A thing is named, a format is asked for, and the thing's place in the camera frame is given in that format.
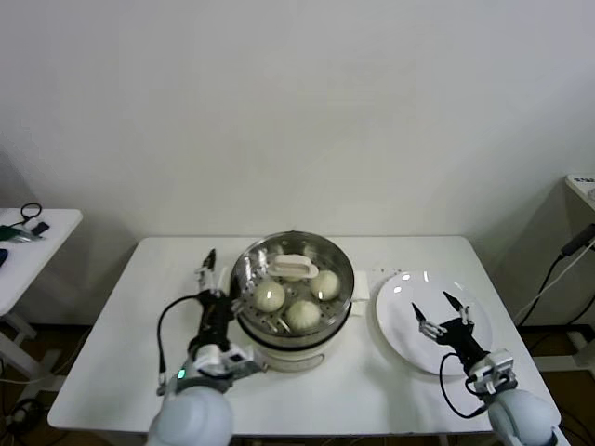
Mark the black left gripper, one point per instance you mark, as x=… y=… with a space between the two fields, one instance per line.
x=214 y=320

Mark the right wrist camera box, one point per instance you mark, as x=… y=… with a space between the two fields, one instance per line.
x=495 y=367

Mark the white electric cooker base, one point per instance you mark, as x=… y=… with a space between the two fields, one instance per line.
x=288 y=360

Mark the round white plate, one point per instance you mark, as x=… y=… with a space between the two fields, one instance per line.
x=400 y=316

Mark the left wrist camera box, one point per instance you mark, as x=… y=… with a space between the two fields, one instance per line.
x=237 y=360

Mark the stainless steel steamer basket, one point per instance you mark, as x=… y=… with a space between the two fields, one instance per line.
x=325 y=327

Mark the small black device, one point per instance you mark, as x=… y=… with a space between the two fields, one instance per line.
x=41 y=227

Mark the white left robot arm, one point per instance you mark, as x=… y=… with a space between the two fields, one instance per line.
x=195 y=418

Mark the round glass pot lid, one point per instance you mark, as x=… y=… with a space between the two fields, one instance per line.
x=295 y=267

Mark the white cabinet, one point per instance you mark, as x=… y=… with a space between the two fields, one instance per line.
x=578 y=204

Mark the white steamed baozi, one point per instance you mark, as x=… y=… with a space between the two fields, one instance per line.
x=302 y=316
x=324 y=284
x=268 y=296

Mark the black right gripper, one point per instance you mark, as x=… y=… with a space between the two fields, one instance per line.
x=462 y=341

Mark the dark blue object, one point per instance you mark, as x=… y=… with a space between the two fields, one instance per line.
x=3 y=258

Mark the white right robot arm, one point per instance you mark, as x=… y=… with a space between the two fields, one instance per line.
x=525 y=418

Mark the white side table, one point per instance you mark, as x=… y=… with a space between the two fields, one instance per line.
x=51 y=251

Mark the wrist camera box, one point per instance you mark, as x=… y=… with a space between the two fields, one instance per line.
x=495 y=367
x=237 y=360

